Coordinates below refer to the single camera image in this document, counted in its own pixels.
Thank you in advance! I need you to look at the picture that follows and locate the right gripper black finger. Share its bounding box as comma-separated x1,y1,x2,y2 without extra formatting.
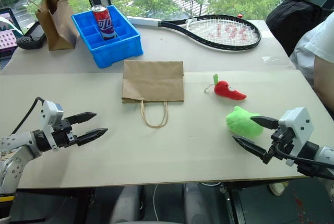
249,115,280,131
231,135,270,161

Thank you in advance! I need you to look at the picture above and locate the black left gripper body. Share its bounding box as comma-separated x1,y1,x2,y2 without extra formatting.
51,118,79,150

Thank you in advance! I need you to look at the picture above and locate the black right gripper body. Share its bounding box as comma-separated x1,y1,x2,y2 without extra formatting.
263,126,296,165

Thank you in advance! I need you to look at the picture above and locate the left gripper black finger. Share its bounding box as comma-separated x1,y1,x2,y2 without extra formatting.
75,127,109,147
67,112,98,125

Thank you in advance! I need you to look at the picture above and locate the flat brown paper bag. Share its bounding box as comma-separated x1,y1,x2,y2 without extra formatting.
121,59,186,128

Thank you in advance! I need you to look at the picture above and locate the creased open brown paper bag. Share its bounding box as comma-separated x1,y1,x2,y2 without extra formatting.
34,0,79,52

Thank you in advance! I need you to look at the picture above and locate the green plush toy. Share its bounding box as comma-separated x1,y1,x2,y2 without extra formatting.
225,105,265,139

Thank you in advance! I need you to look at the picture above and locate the white sneaker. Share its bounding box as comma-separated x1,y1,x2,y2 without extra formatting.
268,180,287,197

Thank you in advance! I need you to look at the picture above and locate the red chili plush toy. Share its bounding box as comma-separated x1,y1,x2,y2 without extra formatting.
204,73,247,101

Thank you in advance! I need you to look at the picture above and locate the blue divided plastic bin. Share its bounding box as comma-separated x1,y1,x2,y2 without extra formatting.
70,4,145,69

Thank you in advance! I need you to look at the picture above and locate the grey rounded robot leg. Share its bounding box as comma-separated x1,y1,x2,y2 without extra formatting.
182,182,223,224
109,185,147,224

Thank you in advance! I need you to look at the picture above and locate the person in white t-shirt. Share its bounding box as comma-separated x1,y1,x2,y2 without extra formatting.
289,11,334,89

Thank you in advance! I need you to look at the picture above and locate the black handheld controller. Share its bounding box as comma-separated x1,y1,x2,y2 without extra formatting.
16,20,48,51

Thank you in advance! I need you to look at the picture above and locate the red cola can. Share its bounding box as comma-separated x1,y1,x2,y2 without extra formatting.
91,4,117,42

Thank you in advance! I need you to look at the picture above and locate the black backpack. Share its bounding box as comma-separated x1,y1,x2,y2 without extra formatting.
265,0,334,58

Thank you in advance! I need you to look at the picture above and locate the black and white tennis racket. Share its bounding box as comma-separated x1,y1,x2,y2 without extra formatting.
126,14,263,52

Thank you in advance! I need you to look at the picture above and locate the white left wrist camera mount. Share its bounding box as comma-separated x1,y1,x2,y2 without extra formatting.
39,100,65,152

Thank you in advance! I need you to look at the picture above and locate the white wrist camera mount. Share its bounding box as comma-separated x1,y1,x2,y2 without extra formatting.
278,107,314,168
39,100,65,152

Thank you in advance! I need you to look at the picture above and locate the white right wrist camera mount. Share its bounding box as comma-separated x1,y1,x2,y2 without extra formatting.
278,107,314,168

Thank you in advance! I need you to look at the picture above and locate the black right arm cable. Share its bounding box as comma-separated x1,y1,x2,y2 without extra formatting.
274,145,334,170

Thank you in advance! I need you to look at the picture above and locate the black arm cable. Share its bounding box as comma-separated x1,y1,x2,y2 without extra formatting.
10,96,45,135
274,145,334,170

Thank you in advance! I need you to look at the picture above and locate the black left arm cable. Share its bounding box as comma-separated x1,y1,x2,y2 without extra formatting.
10,96,45,135

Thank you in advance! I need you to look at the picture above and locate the black table frame leg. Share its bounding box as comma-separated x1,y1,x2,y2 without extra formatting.
225,181,247,224
75,186,96,224

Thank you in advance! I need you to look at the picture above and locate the thin white cable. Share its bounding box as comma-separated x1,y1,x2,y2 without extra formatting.
152,184,160,222

